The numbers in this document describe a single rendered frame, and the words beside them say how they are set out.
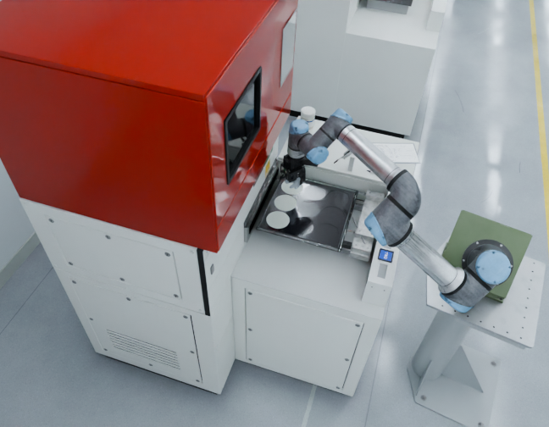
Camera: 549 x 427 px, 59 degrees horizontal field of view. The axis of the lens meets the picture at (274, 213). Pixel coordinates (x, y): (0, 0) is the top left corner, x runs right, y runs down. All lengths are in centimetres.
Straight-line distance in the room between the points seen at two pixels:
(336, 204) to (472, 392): 127
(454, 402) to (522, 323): 80
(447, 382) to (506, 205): 152
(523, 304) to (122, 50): 174
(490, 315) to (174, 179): 134
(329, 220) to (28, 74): 128
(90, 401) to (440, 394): 178
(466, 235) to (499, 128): 253
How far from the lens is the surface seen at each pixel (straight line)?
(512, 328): 214
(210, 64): 129
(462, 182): 390
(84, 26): 151
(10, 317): 318
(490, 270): 191
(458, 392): 286
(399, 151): 244
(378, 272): 192
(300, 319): 212
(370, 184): 227
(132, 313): 219
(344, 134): 183
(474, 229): 213
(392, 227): 172
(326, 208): 218
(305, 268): 205
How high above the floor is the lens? 247
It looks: 47 degrees down
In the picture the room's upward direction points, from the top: 3 degrees clockwise
